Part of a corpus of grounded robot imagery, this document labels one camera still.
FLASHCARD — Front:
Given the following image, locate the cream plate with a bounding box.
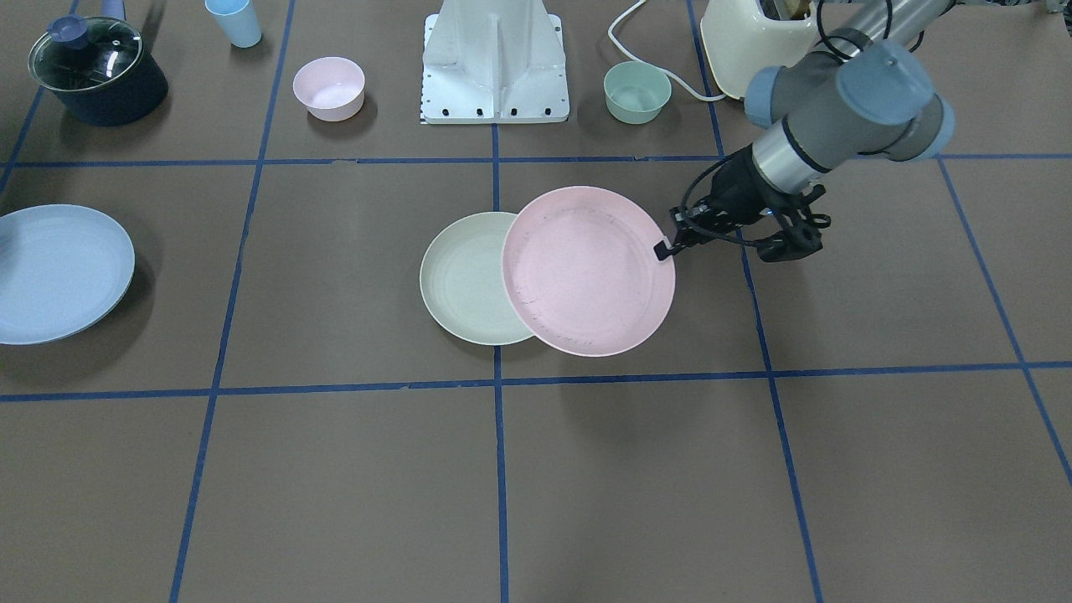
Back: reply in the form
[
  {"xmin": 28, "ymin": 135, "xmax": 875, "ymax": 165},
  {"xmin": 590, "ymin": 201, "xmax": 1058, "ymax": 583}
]
[{"xmin": 419, "ymin": 211, "xmax": 533, "ymax": 345}]

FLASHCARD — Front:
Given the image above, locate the green bowl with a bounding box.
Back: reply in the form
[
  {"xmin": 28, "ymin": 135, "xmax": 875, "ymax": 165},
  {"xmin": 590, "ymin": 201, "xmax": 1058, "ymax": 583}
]
[{"xmin": 602, "ymin": 61, "xmax": 673, "ymax": 126}]

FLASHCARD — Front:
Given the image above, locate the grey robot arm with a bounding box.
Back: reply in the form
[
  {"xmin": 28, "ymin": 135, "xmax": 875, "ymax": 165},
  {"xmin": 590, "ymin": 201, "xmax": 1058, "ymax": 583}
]
[{"xmin": 654, "ymin": 1, "xmax": 955, "ymax": 263}]

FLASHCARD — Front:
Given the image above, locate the cream toaster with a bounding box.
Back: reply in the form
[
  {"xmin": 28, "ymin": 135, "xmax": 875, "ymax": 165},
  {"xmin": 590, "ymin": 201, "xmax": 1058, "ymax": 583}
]
[{"xmin": 699, "ymin": 1, "xmax": 818, "ymax": 100}]

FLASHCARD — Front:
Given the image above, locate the dark blue pot with lid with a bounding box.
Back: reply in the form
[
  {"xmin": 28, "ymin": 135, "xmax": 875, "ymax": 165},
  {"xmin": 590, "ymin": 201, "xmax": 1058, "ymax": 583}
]
[{"xmin": 27, "ymin": 1, "xmax": 169, "ymax": 126}]

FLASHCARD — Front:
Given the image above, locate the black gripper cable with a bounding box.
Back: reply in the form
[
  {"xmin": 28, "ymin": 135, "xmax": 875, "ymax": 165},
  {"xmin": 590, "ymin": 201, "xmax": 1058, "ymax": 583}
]
[{"xmin": 680, "ymin": 155, "xmax": 738, "ymax": 220}]

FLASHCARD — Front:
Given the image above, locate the white toaster cable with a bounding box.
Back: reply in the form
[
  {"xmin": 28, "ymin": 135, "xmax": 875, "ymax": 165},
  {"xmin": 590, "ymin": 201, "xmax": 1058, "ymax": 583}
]
[{"xmin": 607, "ymin": 0, "xmax": 726, "ymax": 103}]

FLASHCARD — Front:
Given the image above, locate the pink bowl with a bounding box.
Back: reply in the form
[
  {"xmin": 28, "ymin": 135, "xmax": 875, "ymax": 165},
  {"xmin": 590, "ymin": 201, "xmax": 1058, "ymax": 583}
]
[{"xmin": 291, "ymin": 56, "xmax": 364, "ymax": 122}]

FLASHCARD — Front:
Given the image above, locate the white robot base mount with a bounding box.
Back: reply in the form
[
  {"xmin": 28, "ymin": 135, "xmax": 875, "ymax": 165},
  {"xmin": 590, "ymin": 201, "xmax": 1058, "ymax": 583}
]
[{"xmin": 419, "ymin": 1, "xmax": 570, "ymax": 126}]

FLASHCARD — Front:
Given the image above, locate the light blue cup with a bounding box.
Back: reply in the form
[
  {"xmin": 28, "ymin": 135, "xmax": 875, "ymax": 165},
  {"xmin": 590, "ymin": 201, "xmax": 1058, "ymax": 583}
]
[{"xmin": 204, "ymin": 0, "xmax": 263, "ymax": 49}]

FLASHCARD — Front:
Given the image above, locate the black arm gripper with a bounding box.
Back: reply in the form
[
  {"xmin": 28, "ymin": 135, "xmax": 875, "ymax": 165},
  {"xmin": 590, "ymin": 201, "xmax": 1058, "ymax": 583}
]
[{"xmin": 653, "ymin": 147, "xmax": 792, "ymax": 261}]

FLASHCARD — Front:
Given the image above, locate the pink plate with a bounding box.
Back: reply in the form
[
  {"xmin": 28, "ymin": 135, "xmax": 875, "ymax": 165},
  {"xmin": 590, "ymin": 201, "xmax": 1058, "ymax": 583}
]
[{"xmin": 502, "ymin": 186, "xmax": 675, "ymax": 358}]

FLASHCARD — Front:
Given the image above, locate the blue plate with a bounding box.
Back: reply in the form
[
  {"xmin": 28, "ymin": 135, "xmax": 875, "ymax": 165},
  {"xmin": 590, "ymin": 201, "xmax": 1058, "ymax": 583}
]
[{"xmin": 1, "ymin": 204, "xmax": 137, "ymax": 345}]

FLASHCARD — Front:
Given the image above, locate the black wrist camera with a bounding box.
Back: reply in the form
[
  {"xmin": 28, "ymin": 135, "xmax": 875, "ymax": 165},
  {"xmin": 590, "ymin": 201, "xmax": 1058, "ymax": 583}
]
[{"xmin": 757, "ymin": 183, "xmax": 832, "ymax": 263}]

